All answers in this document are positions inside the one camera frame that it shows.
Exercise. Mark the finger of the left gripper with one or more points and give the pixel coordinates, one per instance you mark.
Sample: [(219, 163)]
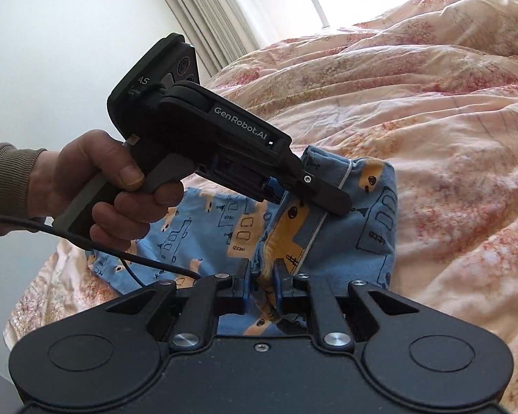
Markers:
[(318, 192)]

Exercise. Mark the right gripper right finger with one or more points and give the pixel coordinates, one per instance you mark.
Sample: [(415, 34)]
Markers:
[(381, 351)]

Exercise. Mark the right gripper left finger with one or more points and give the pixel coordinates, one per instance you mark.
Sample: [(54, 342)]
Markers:
[(107, 356)]

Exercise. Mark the blue patterned pants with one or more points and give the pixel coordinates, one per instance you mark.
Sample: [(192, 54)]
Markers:
[(212, 231)]

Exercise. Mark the left hand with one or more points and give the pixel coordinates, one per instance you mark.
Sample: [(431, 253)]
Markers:
[(57, 177)]

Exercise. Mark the pleated window curtain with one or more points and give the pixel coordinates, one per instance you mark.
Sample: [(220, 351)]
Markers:
[(217, 29)]

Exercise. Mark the pink floral duvet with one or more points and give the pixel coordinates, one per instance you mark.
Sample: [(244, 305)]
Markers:
[(431, 88)]

